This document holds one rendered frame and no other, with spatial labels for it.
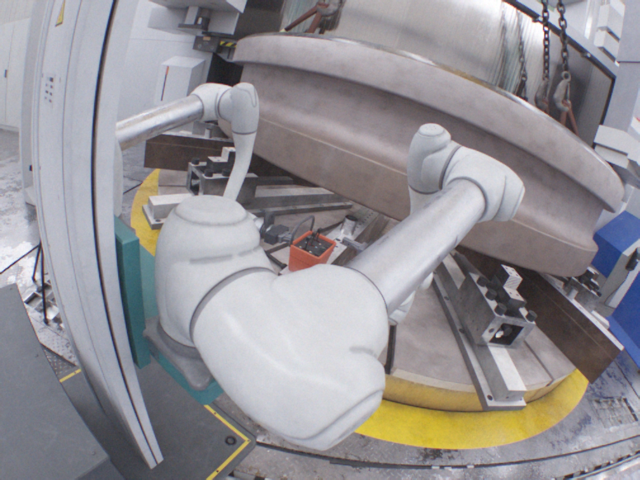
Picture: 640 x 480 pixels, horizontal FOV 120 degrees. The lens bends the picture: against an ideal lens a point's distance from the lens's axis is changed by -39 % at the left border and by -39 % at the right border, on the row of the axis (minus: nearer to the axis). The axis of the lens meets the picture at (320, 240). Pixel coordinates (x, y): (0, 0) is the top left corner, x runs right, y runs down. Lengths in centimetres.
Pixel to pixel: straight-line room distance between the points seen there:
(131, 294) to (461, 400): 183
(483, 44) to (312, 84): 370
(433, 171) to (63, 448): 96
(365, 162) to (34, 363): 166
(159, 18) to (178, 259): 449
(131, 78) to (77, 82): 579
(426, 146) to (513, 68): 483
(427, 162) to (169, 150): 283
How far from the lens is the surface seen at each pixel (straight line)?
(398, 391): 181
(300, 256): 121
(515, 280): 195
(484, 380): 183
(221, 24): 427
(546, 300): 291
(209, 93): 122
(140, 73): 602
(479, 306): 187
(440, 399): 193
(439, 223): 52
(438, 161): 76
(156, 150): 331
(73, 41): 40
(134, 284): 51
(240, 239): 40
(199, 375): 52
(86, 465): 60
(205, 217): 40
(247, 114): 115
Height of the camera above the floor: 139
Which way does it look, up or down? 26 degrees down
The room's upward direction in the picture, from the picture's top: 18 degrees clockwise
